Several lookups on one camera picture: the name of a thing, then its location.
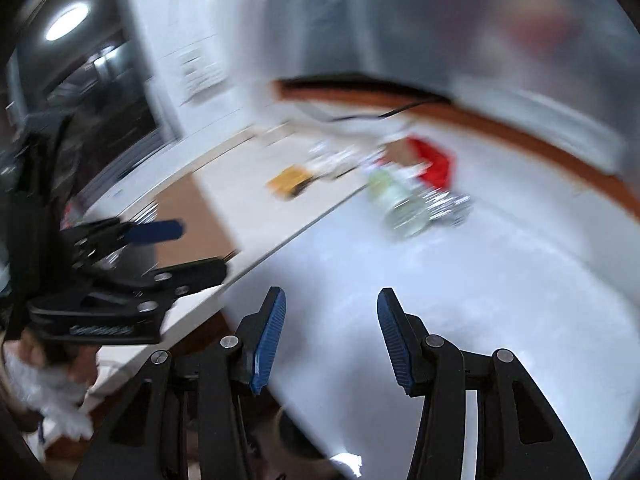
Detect dark kitchen window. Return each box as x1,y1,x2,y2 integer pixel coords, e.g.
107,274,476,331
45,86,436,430
6,0,176,206

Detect crumpled clear plastic wrap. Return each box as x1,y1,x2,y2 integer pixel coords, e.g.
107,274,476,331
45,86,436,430
304,142,366,179

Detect small orange packet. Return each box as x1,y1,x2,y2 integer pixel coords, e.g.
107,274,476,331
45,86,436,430
267,166,314,200

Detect round trash bin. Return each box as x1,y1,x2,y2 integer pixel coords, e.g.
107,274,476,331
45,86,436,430
271,408,343,480

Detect brown cardboard piece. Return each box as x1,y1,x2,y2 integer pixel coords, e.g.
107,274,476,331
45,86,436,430
383,138,423,167

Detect person's left hand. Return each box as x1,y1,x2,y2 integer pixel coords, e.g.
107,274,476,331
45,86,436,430
6,330,100,387

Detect red snack bag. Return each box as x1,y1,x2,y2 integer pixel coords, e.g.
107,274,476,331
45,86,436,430
406,136,454,190

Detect brown cardboard sheet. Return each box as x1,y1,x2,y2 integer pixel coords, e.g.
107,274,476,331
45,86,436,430
154,174,238,266

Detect green label glass bottle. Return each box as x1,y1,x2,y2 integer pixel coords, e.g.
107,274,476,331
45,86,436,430
367,166,430,238

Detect frosted plastic sheet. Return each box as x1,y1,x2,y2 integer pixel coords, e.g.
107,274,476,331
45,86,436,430
283,0,639,174

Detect black power cable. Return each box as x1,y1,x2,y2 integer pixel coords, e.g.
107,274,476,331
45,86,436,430
299,100,432,124

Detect white wall power strip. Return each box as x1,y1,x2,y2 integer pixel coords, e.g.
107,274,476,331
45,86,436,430
178,48,227,102

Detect crumpled silver foil wrapper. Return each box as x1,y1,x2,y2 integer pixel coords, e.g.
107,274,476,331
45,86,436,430
422,190,474,226

